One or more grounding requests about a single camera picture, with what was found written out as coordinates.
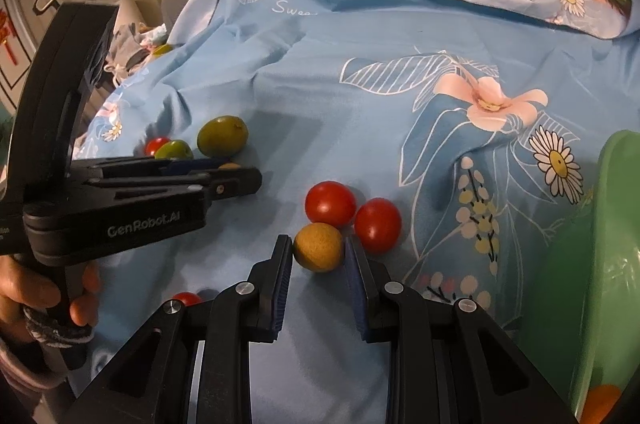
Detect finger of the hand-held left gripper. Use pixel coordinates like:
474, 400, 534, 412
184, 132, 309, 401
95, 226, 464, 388
70, 156, 231, 180
75, 167, 263, 217

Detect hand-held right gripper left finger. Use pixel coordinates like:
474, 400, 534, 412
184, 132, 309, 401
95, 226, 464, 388
60, 234, 293, 424

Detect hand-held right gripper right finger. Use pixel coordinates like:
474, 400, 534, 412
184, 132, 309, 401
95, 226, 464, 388
345, 234, 581, 424

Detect large green plum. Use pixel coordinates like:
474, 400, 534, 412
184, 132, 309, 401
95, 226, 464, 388
196, 115, 249, 158

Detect red cherry tomato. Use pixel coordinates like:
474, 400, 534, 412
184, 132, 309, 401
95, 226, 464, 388
304, 180, 357, 229
171, 291, 203, 308
144, 136, 172, 158
353, 198, 402, 254

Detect green plastic bowl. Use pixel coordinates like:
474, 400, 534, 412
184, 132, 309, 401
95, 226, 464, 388
517, 129, 640, 424

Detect person's left forearm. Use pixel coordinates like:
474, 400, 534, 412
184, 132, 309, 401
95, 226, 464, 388
0, 319, 68, 410

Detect person's left hand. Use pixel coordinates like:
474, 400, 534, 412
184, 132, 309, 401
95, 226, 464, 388
0, 254, 102, 330

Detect pile of pale clothes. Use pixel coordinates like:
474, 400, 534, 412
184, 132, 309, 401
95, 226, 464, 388
102, 21, 168, 80

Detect blue floral bed sheet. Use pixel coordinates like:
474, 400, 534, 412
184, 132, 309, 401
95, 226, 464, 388
75, 0, 640, 424

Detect grey knit wrist band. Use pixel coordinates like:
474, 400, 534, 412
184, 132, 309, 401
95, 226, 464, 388
22, 305, 96, 349

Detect orange tangerine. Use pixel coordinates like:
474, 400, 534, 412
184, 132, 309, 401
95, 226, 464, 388
580, 384, 623, 424

